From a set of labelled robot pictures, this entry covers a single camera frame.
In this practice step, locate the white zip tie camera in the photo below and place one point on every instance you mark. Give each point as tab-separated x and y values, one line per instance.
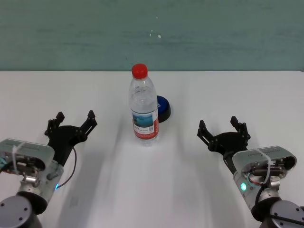
15	154
268	164

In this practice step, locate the clear water bottle red cap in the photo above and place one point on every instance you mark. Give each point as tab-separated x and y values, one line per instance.
143	107

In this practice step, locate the right robot arm silver black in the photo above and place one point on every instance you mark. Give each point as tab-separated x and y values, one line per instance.
270	204

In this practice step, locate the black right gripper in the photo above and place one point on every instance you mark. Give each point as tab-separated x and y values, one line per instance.
228	142

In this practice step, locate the blue push button black base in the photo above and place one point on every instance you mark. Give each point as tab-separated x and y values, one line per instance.
165	108

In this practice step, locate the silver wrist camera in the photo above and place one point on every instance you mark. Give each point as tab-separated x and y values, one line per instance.
268	155
31	152

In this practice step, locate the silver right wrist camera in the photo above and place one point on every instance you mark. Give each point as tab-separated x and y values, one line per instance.
268	155

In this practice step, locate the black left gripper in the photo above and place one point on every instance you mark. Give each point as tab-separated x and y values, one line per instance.
64	139

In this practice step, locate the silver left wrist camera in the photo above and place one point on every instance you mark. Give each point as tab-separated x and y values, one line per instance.
31	152

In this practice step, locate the white zip tie right camera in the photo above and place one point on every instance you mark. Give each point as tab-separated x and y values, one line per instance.
268	164

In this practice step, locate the left robot arm silver black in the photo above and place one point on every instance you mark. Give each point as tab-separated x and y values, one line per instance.
28	199

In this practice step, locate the white zip tie left camera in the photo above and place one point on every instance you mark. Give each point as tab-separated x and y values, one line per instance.
15	154

